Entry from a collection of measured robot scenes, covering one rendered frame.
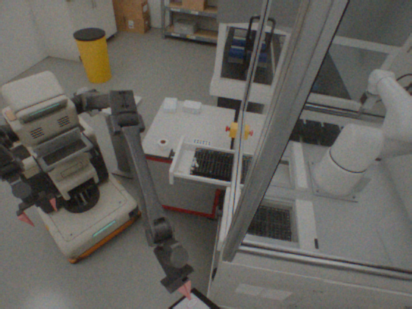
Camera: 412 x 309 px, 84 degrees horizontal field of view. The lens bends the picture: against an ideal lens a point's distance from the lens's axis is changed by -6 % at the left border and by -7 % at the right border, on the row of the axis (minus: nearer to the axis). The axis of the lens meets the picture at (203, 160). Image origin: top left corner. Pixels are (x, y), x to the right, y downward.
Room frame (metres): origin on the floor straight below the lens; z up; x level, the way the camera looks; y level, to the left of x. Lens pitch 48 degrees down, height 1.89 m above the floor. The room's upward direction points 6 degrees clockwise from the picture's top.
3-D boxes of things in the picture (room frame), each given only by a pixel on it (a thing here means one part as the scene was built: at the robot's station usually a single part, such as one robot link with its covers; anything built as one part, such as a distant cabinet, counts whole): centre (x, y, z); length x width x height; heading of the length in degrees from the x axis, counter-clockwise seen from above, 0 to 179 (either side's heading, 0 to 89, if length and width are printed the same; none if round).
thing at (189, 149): (0.90, -0.06, 0.86); 0.40 x 0.26 x 0.06; 85
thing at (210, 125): (1.33, 0.11, 0.38); 0.62 x 0.58 x 0.76; 175
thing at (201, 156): (0.90, -0.05, 0.87); 0.22 x 0.18 x 0.06; 85
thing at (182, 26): (4.97, 0.62, 0.22); 0.40 x 0.30 x 0.17; 80
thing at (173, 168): (0.92, 0.15, 0.87); 0.29 x 0.02 x 0.11; 175
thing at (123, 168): (1.54, 0.71, 0.38); 0.30 x 0.30 x 0.76; 80
